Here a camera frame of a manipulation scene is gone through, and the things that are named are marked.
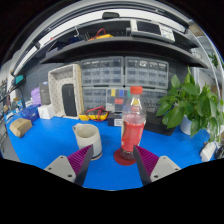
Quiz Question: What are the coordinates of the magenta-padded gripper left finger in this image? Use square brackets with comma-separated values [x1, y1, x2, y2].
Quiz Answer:
[43, 144, 94, 187]

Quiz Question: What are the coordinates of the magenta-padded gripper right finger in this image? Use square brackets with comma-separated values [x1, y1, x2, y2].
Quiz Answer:
[133, 144, 183, 186]

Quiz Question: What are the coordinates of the clear red-capped drink bottle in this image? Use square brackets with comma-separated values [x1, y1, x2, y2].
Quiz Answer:
[119, 85, 147, 161]

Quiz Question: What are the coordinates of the grey ceramic mug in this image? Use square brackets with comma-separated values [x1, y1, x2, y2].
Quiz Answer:
[72, 122, 103, 161]

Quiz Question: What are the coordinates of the plain black box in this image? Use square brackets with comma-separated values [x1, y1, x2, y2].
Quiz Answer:
[144, 111, 176, 137]

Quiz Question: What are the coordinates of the flat round red coaster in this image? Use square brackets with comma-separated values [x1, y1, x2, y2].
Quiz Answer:
[113, 147, 138, 167]

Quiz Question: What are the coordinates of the white power adapter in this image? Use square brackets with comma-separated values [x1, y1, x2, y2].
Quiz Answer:
[199, 141, 218, 163]

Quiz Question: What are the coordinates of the brown cardboard box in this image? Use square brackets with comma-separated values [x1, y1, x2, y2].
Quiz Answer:
[9, 117, 33, 138]

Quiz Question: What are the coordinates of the yellow multimeter with red leads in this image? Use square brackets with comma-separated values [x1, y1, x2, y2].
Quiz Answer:
[78, 105, 110, 122]

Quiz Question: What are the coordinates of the blue box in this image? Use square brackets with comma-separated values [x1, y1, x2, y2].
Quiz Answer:
[21, 104, 42, 123]

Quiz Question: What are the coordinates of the black rectangular device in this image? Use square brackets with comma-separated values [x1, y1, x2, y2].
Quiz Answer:
[61, 83, 78, 118]

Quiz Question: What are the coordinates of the black box with white label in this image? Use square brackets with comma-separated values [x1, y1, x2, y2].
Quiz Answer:
[107, 112, 124, 128]

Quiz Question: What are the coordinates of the green potted plant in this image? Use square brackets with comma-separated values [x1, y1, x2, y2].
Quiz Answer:
[155, 66, 224, 143]

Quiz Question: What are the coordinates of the grey small-parts drawer cabinet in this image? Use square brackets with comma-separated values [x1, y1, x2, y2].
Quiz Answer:
[79, 56, 125, 88]
[82, 87, 108, 113]
[143, 89, 168, 113]
[124, 56, 170, 90]

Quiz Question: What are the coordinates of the purple package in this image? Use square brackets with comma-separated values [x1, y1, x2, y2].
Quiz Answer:
[30, 87, 43, 107]

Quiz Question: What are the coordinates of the dark grey box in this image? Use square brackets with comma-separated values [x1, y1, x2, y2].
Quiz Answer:
[38, 80, 52, 106]

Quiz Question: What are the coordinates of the white perforated tray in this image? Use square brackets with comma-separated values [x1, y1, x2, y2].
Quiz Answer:
[47, 63, 85, 120]

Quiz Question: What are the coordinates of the white metal shelf rack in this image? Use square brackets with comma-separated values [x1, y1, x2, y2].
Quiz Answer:
[189, 23, 224, 101]

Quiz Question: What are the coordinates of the black workbench shelf unit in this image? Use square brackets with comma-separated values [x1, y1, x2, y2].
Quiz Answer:
[11, 18, 208, 76]

